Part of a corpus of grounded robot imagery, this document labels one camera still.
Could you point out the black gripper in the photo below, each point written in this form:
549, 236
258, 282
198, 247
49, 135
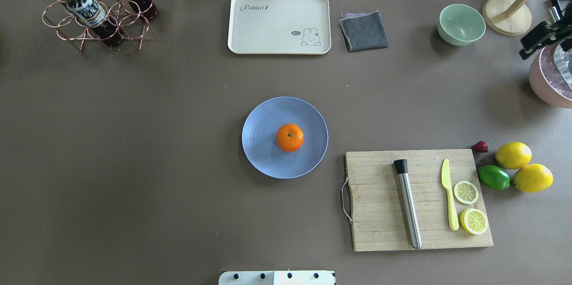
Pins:
539, 40

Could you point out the orange fruit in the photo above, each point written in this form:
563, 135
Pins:
290, 137

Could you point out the blue plate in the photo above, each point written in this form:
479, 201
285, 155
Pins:
259, 137

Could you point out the wooden glass stand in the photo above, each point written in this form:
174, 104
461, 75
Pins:
507, 17

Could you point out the pink bowl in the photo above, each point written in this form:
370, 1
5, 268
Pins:
546, 80

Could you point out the mint green bowl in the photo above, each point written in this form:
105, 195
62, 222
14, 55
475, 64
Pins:
460, 25

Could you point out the yellow lemon far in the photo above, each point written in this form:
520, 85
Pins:
513, 155

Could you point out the yellow lemon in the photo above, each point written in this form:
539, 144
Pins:
513, 155
533, 178

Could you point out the red strawberry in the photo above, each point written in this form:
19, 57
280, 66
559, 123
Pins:
480, 147

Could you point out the yellow lemon near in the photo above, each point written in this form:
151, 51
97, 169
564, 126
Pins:
533, 178

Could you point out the green lime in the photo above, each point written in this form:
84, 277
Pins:
494, 177

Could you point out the lemon slice lower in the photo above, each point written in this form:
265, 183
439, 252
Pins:
466, 192

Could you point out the lemon slice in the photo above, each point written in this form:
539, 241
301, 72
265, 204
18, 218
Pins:
474, 221
466, 192

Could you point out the grey folded cloth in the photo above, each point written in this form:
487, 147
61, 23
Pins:
364, 31

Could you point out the lemon slice upper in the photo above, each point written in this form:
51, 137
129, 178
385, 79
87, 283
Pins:
474, 221

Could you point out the yellow plastic knife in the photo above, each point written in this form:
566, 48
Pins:
447, 185

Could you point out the wooden cutting board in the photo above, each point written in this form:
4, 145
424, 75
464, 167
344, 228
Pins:
377, 208

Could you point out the cream serving tray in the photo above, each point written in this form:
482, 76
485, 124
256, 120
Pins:
279, 27

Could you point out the dark sauce bottle two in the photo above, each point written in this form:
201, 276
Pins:
93, 16

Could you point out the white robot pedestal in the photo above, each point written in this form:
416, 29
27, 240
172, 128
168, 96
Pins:
279, 277

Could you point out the copper wire bottle rack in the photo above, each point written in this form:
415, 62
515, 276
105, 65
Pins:
71, 30

